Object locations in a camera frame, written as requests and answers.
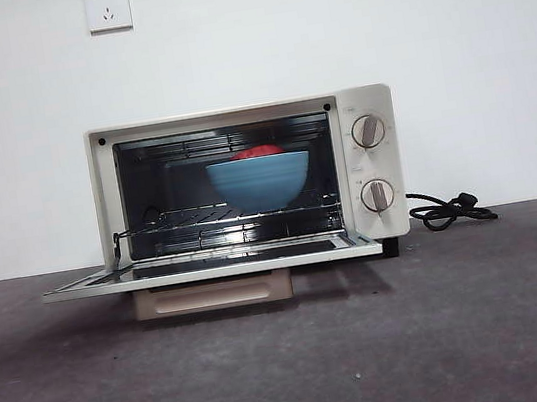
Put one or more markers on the red apple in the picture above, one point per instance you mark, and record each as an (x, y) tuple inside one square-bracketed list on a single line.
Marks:
[(257, 152)]

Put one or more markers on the blue bowl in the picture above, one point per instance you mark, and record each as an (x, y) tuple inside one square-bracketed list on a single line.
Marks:
[(260, 182)]

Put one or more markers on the beige oven knob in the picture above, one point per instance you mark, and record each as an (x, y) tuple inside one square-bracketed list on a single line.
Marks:
[(377, 195), (368, 131)]

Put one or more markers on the cream toaster oven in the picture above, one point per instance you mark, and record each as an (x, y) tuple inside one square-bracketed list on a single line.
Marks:
[(375, 162)]

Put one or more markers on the white wall socket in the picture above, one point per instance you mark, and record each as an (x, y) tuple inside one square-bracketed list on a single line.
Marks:
[(107, 7)]

